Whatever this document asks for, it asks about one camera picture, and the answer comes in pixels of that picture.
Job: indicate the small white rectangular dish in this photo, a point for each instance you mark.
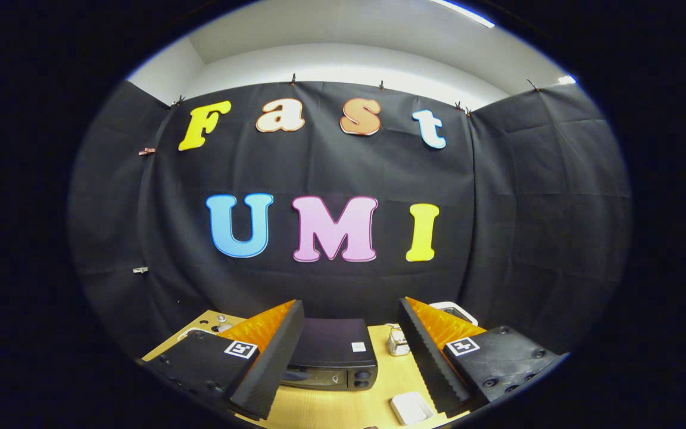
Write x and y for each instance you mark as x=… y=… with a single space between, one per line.
x=411 y=408

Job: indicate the small bright ceiling light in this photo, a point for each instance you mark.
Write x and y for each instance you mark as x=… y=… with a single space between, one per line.
x=567 y=79

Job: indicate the black toaster oven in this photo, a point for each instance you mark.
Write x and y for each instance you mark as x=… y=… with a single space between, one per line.
x=331 y=339

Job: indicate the long ceiling light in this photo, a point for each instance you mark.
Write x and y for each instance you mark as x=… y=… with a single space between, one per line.
x=465 y=13

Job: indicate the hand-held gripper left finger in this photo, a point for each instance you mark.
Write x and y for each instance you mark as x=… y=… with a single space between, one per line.
x=271 y=363

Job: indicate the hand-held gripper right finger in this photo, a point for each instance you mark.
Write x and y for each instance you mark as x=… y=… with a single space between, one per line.
x=426 y=363

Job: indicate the white divided condiment tray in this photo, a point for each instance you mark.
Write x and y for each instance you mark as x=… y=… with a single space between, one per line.
x=191 y=331

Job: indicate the white bread toaster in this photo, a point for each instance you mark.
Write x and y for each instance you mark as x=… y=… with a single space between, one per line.
x=436 y=305

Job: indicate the small glass shaker bottle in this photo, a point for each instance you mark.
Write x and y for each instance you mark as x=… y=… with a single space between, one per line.
x=221 y=319

